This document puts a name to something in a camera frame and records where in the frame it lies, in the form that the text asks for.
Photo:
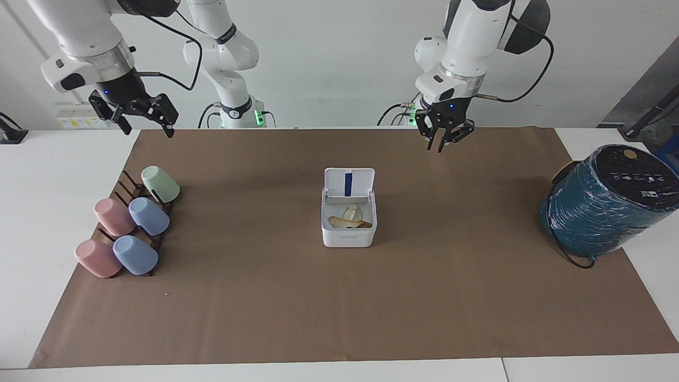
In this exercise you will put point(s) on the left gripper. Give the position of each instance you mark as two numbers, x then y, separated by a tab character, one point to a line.
448	112

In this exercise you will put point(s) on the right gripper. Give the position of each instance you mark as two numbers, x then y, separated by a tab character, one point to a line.
123	90

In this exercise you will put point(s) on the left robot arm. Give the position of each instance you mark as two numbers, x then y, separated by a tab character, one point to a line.
472	37

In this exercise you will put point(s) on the white trash can with lid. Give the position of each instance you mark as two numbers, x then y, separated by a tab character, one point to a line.
349	233

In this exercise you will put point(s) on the white power strip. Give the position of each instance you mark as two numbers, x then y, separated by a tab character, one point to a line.
79	119

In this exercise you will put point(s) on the brown wooden cup rack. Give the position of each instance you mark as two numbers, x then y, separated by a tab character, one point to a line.
127	185

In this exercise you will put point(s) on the green plastic cup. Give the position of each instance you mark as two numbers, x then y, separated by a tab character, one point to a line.
160	184

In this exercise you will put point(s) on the blue plastic cup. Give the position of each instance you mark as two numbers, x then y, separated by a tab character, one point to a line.
149	216
136	255

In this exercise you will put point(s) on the pink plastic cup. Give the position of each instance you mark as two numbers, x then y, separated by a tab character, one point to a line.
97	259
114	217

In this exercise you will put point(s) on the black stand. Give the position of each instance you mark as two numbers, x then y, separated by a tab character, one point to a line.
10	133
644	119

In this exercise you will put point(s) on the banana peel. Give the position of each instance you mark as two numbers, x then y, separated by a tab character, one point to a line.
350	218

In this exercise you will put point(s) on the teal wrapped cylindrical appliance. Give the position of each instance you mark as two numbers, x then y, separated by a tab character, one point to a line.
604	212

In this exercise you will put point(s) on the blue object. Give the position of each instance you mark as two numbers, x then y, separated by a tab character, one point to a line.
669	156

